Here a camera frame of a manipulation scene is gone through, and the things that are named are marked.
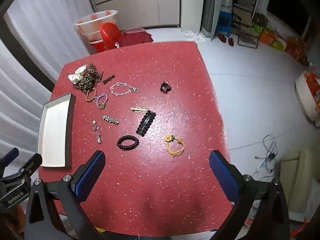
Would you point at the black folding chair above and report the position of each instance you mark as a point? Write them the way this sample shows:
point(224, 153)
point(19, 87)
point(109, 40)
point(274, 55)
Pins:
point(246, 17)

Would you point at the white curtain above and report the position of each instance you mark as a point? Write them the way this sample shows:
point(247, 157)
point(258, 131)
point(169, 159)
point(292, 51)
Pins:
point(37, 30)

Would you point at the clear plastic container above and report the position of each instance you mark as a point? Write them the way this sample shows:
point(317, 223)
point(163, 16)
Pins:
point(85, 25)

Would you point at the white cabinet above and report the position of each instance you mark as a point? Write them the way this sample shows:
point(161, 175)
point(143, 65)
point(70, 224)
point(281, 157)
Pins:
point(140, 7)

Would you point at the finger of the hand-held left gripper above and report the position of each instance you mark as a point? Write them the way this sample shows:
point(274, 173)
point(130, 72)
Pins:
point(11, 155)
point(30, 166)

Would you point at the gold hair pin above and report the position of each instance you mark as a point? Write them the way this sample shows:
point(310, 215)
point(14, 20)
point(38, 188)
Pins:
point(140, 109)

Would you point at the pile of orange packets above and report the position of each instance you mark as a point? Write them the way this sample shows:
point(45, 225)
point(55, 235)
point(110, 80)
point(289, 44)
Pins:
point(292, 46)

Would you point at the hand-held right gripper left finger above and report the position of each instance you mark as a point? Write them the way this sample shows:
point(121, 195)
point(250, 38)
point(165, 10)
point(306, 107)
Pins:
point(89, 173)

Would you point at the white cloth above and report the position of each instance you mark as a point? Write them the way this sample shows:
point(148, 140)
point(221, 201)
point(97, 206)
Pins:
point(193, 35)

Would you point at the white shallow box tray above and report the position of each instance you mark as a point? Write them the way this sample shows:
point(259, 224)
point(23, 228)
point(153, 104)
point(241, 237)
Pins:
point(53, 130)

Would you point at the silver earrings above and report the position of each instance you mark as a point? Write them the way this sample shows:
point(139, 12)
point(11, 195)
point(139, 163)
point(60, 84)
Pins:
point(110, 119)

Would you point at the white bin with red items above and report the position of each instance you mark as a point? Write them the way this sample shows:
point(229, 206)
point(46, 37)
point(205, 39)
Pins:
point(306, 97)

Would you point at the white fabric scrunchie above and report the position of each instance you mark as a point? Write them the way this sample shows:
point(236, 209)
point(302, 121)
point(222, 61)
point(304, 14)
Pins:
point(75, 77)

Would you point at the red plastic stool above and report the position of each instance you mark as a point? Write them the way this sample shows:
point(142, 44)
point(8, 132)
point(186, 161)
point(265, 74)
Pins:
point(108, 32)

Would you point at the grey curtain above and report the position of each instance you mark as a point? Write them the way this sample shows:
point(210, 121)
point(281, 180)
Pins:
point(211, 5)

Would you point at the black claw hair clip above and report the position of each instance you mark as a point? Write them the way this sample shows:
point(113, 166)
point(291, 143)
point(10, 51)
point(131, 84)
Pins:
point(165, 87)

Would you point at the blue plastic stool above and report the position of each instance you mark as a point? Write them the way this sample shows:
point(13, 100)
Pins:
point(224, 21)

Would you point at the dark screen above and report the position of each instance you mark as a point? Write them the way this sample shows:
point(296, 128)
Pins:
point(290, 7)

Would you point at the small black bow clip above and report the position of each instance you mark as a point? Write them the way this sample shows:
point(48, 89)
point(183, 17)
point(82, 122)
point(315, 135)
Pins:
point(108, 79)

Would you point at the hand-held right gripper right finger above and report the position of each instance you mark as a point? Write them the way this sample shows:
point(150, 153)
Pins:
point(223, 177)

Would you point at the beige sofa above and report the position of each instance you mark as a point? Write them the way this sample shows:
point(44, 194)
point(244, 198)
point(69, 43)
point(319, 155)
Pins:
point(300, 177)

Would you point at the leopard print scrunchie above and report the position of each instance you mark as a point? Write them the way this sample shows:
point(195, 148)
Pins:
point(86, 83)

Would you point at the potted plant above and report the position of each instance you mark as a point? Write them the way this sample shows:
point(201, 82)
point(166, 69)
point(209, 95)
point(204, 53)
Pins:
point(261, 18)

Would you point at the red slipper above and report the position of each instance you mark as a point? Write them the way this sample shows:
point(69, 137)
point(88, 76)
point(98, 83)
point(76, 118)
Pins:
point(231, 41)
point(221, 38)

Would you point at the dark red cloth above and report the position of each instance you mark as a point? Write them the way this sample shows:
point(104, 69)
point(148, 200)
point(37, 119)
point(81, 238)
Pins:
point(135, 38)

